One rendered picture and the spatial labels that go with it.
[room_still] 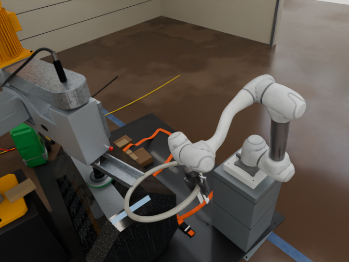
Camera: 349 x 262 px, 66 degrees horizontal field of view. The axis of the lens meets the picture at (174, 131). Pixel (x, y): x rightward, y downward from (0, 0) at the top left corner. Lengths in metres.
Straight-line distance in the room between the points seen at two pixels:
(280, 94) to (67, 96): 1.13
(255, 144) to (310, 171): 1.60
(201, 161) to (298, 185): 2.22
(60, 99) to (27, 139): 2.10
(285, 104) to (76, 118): 1.16
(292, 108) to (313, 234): 1.75
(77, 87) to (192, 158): 0.79
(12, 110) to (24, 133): 1.44
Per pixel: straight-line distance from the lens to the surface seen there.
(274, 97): 1.44
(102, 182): 2.11
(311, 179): 3.37
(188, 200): 1.41
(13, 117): 2.27
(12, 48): 2.14
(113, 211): 1.99
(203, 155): 1.14
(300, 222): 2.99
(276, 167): 1.85
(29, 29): 6.89
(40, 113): 2.05
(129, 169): 1.85
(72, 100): 1.61
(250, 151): 1.95
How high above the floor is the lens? 2.41
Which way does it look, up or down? 40 degrees down
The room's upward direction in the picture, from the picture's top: 6 degrees counter-clockwise
